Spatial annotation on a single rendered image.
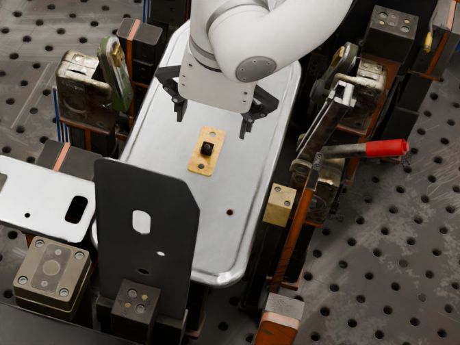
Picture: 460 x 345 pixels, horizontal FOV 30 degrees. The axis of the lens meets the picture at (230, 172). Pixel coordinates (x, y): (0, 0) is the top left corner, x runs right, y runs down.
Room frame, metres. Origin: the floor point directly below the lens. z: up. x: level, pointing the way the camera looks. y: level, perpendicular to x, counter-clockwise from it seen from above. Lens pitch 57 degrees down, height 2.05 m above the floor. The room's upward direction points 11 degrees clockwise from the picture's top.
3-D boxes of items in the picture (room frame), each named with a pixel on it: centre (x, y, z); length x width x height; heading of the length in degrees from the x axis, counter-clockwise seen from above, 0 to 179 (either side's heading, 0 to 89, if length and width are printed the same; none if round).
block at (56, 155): (0.66, 0.23, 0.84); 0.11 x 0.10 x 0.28; 84
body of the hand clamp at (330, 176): (0.70, -0.12, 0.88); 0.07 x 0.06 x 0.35; 84
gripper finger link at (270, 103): (0.71, -0.01, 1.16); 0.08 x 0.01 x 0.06; 84
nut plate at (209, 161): (0.71, 0.04, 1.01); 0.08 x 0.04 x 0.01; 174
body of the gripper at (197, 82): (0.71, 0.04, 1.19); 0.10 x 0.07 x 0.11; 84
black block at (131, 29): (0.92, 0.19, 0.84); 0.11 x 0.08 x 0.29; 84
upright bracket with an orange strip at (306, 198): (0.60, -0.10, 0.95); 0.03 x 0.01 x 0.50; 174
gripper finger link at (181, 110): (0.72, 0.10, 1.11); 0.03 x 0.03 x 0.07; 84
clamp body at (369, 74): (0.87, -0.17, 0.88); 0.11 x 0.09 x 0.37; 84
